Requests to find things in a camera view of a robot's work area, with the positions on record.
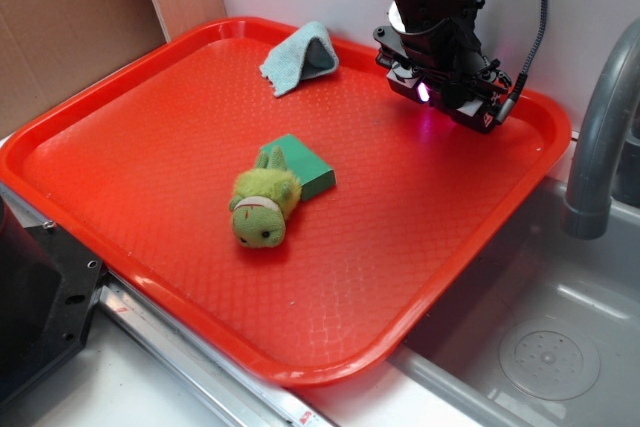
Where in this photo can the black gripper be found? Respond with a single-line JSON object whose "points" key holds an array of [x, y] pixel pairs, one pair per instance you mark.
{"points": [[443, 66]]}

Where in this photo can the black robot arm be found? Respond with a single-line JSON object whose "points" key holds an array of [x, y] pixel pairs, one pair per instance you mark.
{"points": [[417, 15]]}

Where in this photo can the light blue cloth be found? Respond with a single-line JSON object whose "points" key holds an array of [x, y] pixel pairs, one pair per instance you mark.
{"points": [[306, 54]]}

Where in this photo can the green rectangular block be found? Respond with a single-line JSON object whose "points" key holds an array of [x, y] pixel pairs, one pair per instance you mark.
{"points": [[316, 175]]}

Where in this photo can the grey faucet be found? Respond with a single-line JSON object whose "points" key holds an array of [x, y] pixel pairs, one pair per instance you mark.
{"points": [[605, 165]]}

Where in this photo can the green plush toy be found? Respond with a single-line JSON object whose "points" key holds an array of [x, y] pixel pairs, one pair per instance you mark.
{"points": [[263, 199]]}

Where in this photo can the grey sink basin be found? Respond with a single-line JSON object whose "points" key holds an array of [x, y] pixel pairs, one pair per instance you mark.
{"points": [[540, 329]]}

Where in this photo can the red plastic tray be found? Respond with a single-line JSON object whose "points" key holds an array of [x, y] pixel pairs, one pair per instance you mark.
{"points": [[140, 169]]}

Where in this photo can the brown cardboard panel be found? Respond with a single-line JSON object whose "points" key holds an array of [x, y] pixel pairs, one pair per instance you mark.
{"points": [[53, 49]]}

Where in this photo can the aluminium rail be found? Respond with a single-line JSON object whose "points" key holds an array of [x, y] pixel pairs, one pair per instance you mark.
{"points": [[140, 367]]}

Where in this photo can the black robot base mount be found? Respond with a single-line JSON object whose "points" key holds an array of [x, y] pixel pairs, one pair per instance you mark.
{"points": [[49, 286]]}

